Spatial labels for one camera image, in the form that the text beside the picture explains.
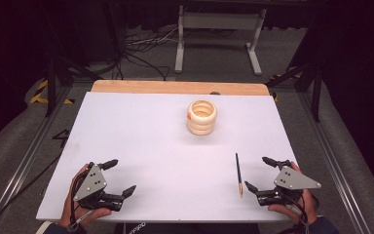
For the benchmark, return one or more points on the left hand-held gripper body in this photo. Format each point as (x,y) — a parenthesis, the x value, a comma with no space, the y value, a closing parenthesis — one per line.
(92,182)

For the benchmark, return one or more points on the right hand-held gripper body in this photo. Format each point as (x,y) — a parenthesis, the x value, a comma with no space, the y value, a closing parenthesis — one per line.
(293,180)

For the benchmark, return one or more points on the person's right hand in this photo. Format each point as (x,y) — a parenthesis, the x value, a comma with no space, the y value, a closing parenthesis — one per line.
(308,208)

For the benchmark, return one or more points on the person's left hand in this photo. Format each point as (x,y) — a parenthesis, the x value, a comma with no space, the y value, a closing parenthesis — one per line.
(68,208)

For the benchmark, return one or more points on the dark blue pencil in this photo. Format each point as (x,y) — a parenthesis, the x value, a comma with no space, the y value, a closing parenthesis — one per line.
(238,172)

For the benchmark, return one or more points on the white board sheet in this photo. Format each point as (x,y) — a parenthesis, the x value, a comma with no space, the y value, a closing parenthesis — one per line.
(175,169)

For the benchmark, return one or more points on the yellow black hazard tape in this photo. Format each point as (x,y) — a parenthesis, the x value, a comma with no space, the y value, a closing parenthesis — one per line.
(40,94)
(274,96)

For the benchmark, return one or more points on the person's dark clothing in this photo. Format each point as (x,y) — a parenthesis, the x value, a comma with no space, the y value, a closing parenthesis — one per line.
(191,228)

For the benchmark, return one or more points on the ringed wooden pen holder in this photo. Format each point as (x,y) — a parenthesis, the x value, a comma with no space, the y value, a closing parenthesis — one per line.
(202,122)

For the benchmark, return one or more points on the white metal stand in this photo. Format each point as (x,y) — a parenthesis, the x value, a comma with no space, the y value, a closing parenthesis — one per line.
(219,21)

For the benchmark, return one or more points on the aluminium floor rail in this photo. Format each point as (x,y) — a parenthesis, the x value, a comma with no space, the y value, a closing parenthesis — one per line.
(334,162)
(22,162)

